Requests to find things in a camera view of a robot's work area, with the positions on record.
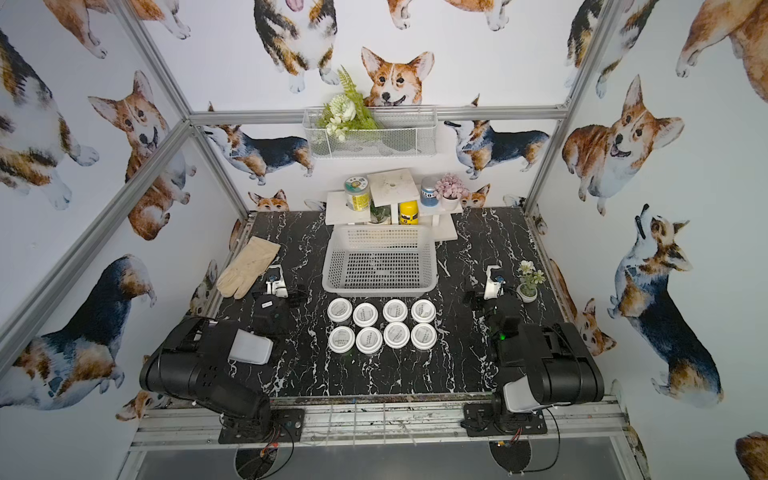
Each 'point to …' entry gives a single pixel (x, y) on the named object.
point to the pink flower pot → (450, 190)
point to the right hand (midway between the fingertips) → (491, 272)
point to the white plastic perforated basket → (382, 261)
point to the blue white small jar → (429, 192)
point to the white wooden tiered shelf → (391, 189)
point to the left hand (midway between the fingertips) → (280, 270)
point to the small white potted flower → (527, 290)
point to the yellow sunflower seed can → (357, 195)
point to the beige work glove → (251, 263)
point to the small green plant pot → (379, 213)
